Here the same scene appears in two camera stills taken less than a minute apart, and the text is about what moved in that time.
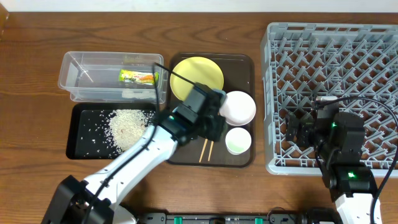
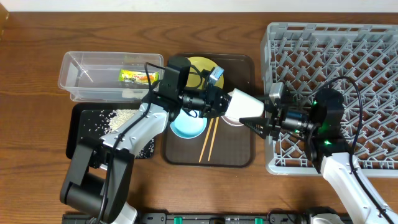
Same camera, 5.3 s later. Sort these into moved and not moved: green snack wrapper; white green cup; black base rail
Moved: white green cup
Not moved: black base rail; green snack wrapper
